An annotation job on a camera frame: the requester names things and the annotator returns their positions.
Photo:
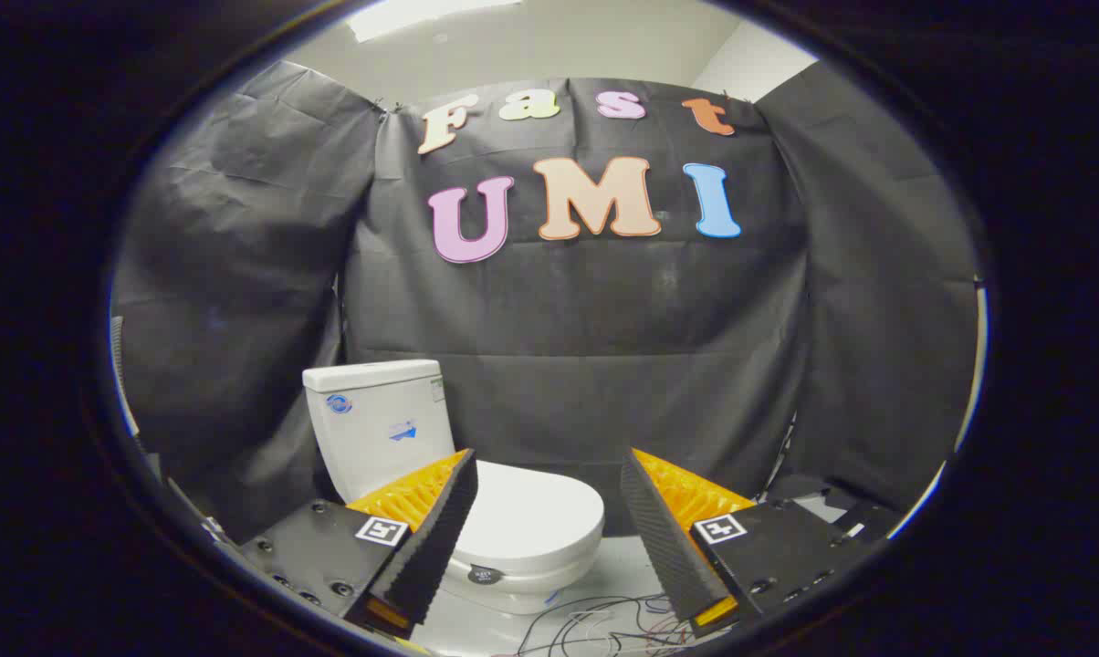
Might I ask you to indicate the black backdrop cloth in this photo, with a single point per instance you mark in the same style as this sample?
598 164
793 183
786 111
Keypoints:
586 319

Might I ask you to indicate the white ceramic toilet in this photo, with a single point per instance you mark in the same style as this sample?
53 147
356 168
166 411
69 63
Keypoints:
376 429

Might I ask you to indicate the white toilet lid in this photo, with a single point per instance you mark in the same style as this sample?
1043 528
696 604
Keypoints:
531 511

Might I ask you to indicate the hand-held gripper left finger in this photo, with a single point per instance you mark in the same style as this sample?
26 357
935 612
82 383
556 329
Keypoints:
440 538

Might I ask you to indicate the small black floor device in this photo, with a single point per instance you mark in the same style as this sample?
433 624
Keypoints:
864 522

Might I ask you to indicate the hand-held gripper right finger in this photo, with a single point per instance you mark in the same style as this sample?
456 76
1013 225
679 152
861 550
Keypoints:
659 538

